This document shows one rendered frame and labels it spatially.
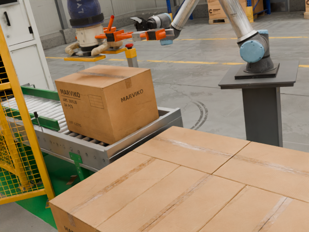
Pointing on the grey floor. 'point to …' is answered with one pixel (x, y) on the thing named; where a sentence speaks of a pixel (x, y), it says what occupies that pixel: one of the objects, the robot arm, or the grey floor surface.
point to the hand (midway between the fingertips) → (133, 30)
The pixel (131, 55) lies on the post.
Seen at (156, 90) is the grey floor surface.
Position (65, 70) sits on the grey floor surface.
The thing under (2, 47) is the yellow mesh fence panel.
